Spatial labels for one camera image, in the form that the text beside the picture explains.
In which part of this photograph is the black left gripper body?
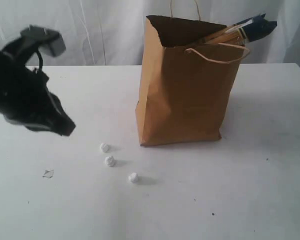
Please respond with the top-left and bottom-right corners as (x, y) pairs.
(0, 51), (63, 131)

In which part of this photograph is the white ball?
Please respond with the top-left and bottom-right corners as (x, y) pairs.
(104, 155), (116, 167)
(128, 172), (139, 184)
(99, 142), (111, 153)

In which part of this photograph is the brown paper bag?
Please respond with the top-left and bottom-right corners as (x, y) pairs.
(135, 15), (248, 147)

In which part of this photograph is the spaghetti pasta package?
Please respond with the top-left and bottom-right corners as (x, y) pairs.
(195, 13), (278, 46)

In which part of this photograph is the white backdrop curtain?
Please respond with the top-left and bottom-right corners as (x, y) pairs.
(0, 0), (300, 66)

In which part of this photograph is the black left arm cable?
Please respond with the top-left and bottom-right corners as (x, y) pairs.
(32, 49), (47, 76)

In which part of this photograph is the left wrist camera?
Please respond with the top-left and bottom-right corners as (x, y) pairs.
(2, 24), (67, 66)

